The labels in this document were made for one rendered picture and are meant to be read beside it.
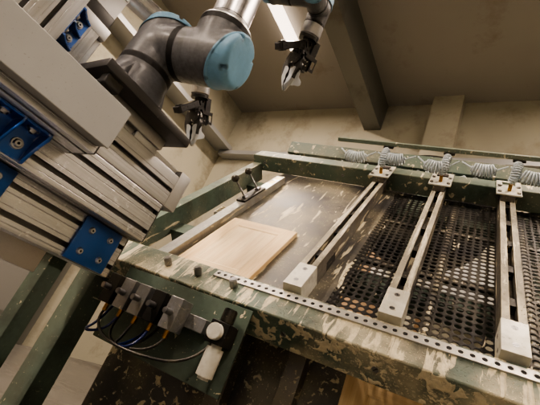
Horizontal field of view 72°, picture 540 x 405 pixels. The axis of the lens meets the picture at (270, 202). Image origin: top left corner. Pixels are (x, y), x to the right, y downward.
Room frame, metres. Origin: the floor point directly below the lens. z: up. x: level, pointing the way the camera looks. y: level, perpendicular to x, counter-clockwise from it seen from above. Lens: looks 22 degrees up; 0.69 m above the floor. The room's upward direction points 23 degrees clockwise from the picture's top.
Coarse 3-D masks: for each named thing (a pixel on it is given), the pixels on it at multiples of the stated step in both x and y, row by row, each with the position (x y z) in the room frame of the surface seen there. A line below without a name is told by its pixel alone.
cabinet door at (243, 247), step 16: (240, 224) 1.55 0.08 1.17; (256, 224) 1.53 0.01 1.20; (208, 240) 1.47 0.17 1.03; (224, 240) 1.46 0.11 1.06; (240, 240) 1.45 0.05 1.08; (256, 240) 1.44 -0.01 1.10; (272, 240) 1.42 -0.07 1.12; (288, 240) 1.41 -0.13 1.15; (192, 256) 1.39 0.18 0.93; (208, 256) 1.38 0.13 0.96; (224, 256) 1.37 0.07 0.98; (240, 256) 1.36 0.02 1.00; (256, 256) 1.34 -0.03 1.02; (272, 256) 1.34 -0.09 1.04; (240, 272) 1.28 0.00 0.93; (256, 272) 1.28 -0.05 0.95
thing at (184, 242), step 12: (276, 180) 1.87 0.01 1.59; (264, 192) 1.78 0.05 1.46; (240, 204) 1.66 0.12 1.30; (252, 204) 1.73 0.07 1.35; (216, 216) 1.58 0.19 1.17; (228, 216) 1.61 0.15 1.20; (192, 228) 1.51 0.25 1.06; (204, 228) 1.51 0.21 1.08; (216, 228) 1.57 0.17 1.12; (180, 240) 1.45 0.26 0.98; (192, 240) 1.47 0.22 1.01; (168, 252) 1.39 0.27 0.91; (180, 252) 1.44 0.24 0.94
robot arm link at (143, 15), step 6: (132, 0) 1.00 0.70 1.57; (138, 0) 1.00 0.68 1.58; (144, 0) 1.00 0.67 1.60; (150, 0) 1.01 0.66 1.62; (132, 6) 1.02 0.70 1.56; (138, 6) 1.01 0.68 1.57; (144, 6) 1.01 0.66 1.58; (150, 6) 1.01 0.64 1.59; (156, 6) 1.02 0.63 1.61; (138, 12) 1.03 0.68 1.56; (144, 12) 1.02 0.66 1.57; (150, 12) 1.02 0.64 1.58; (144, 18) 1.04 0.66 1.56
